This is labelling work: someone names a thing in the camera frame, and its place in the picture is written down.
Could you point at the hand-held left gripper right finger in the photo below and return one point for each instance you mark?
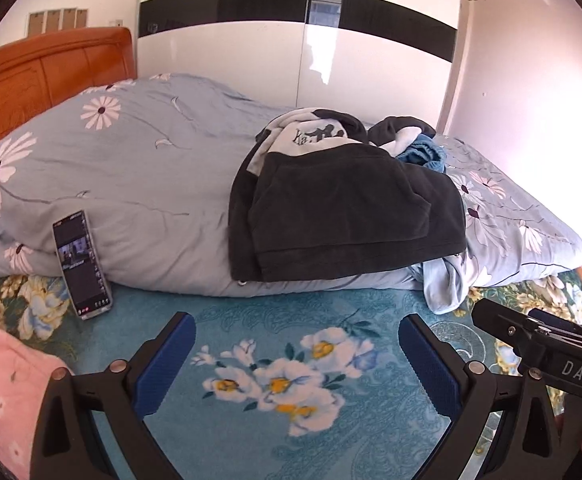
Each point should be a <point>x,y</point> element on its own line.
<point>428,365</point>

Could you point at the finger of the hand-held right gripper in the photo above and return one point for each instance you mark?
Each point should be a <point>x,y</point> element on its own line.
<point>496,322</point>
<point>563,321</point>

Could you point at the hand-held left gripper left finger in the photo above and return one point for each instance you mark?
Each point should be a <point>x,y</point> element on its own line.
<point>166,362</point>

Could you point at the black white fleece jacket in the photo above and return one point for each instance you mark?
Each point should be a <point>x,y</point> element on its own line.
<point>346,210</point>

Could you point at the light blue cloth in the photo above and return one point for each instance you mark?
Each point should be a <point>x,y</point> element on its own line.
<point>443,285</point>

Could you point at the smartphone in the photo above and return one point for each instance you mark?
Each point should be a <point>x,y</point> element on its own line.
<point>81,265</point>

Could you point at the pink fluffy towel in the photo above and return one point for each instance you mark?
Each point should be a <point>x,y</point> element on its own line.
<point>6,395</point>

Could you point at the blue fleece garment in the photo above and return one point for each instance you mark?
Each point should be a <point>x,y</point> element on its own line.
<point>423,154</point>

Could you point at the light blue floral duvet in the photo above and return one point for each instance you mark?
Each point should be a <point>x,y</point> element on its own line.
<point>146,175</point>

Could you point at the black white fleece garment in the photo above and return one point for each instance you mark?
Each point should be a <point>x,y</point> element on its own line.
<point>401,132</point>

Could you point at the orange wooden headboard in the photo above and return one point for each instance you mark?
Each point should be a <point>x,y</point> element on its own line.
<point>46,75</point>

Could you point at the white wardrobe with black stripe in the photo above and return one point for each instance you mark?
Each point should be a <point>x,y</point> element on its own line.
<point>221,55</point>

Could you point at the white wall socket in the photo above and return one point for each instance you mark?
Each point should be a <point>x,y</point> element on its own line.
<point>116,23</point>

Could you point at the beige wall picture frames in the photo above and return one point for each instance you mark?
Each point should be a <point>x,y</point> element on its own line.
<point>56,20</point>

